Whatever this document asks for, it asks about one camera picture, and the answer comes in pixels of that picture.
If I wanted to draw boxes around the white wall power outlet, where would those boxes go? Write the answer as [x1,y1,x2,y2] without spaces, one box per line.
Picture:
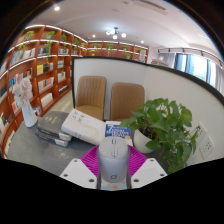
[199,135,215,160]
[195,122,209,143]

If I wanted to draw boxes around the green plant in white pot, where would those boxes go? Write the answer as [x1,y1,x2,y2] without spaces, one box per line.
[119,97,202,175]

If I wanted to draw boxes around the ceiling air vent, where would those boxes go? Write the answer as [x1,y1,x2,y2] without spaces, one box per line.
[122,0,169,16]

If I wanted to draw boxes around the blue cover book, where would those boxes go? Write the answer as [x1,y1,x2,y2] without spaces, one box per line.
[104,120,134,148]

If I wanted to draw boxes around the thick white book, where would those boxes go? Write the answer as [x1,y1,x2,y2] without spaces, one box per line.
[60,108,107,146]

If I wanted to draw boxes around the white black-rimmed partition panel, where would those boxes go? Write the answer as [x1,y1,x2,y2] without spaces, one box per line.
[71,56,224,168]

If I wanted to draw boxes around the thick dark hardcover book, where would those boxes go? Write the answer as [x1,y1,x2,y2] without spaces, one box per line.
[35,110,73,142]
[34,128,70,148]

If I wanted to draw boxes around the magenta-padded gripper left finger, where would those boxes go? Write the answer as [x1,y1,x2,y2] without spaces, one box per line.
[59,144,101,190]

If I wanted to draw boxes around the large glass window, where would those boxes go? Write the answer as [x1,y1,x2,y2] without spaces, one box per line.
[157,48,224,96]

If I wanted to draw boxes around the orange lit bookshelf unit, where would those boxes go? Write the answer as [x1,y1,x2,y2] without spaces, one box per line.
[0,23,150,159]

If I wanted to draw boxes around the multi-bulb ceiling lamp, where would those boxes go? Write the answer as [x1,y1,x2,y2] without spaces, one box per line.
[105,27,128,40]

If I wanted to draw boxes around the tan padded chair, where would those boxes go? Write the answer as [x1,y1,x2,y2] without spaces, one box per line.
[109,81,146,122]
[75,75,108,121]

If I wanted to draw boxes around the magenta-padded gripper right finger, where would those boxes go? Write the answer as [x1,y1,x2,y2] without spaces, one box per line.
[126,144,168,190]

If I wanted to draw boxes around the white computer mouse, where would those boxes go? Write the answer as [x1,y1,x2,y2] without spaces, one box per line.
[97,136,130,183]

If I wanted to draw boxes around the white jug vase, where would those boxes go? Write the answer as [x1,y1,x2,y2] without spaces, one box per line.
[20,99,38,129]

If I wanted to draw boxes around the pink and white flowers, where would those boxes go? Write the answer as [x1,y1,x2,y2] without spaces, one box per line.
[11,77,34,108]

